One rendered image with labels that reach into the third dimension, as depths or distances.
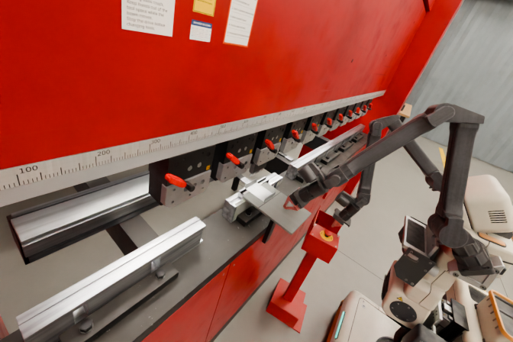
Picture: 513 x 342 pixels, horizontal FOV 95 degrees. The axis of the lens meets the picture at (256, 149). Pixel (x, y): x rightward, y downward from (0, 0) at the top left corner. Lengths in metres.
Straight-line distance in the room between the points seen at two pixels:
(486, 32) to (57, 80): 8.56
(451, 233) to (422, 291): 0.43
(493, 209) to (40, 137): 1.21
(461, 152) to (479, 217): 0.28
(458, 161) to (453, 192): 0.10
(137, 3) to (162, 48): 0.08
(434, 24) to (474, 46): 5.62
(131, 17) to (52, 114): 0.18
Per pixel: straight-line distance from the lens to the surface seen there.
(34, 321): 0.81
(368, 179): 1.33
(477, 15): 8.63
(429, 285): 1.36
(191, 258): 0.96
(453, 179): 0.96
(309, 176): 0.90
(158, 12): 0.46
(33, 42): 0.41
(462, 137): 0.95
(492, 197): 1.12
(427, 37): 2.97
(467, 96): 8.58
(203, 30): 0.52
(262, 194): 1.09
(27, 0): 0.41
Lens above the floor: 1.66
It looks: 27 degrees down
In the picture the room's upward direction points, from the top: 17 degrees clockwise
